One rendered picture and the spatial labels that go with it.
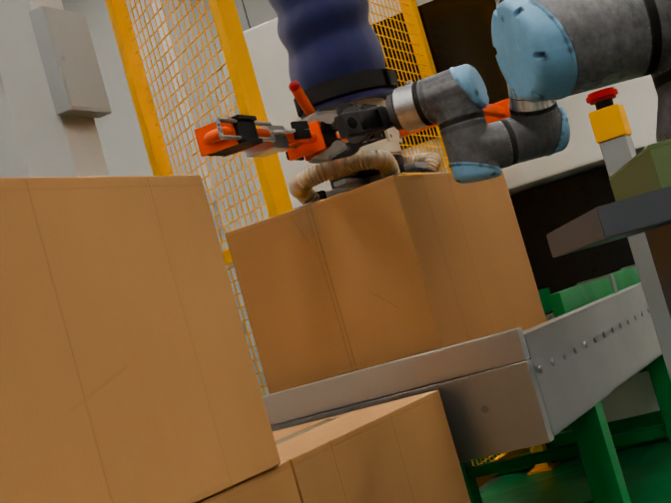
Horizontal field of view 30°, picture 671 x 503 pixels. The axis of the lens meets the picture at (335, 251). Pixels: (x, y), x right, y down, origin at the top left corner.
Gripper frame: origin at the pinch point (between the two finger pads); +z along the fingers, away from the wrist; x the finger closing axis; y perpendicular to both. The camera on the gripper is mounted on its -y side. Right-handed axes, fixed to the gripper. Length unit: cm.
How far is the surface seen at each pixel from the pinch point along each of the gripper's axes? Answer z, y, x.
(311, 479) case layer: -20, -73, -56
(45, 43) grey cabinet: 92, 56, 58
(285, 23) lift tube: 5.8, 19.0, 28.9
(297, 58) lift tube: 5.4, 19.2, 20.8
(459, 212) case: -19.8, 21.0, -21.3
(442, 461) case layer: -20, -25, -64
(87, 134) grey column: 95, 68, 33
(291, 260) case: 8.5, -4.3, -22.1
